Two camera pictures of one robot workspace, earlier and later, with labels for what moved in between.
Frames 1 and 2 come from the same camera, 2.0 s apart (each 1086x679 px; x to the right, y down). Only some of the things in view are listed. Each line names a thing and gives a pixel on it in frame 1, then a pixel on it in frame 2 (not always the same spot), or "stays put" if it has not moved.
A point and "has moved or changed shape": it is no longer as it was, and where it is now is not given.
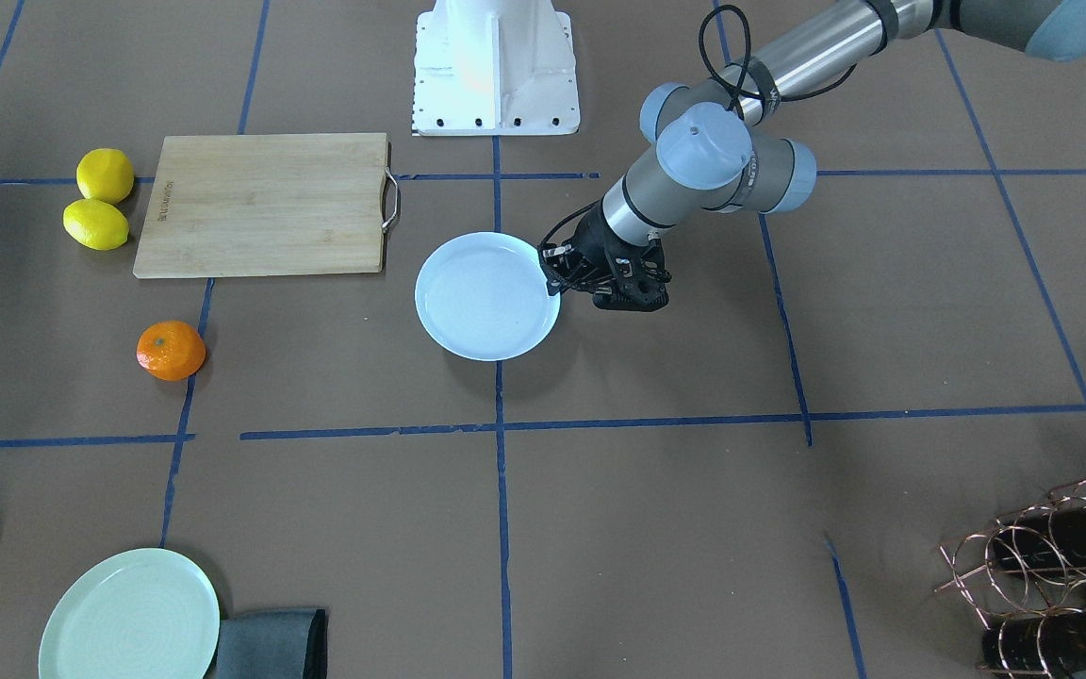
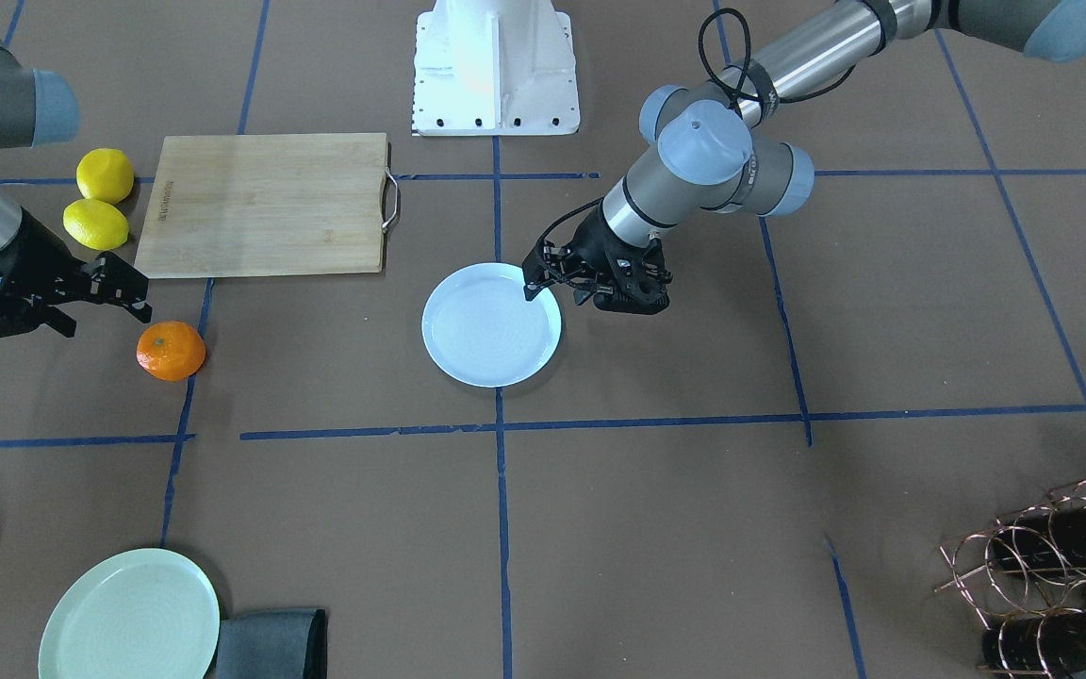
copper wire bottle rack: (1062, 585) stays put
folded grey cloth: (272, 644) stays put
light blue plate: (484, 296) has moved or changed shape
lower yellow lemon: (96, 223) stays put
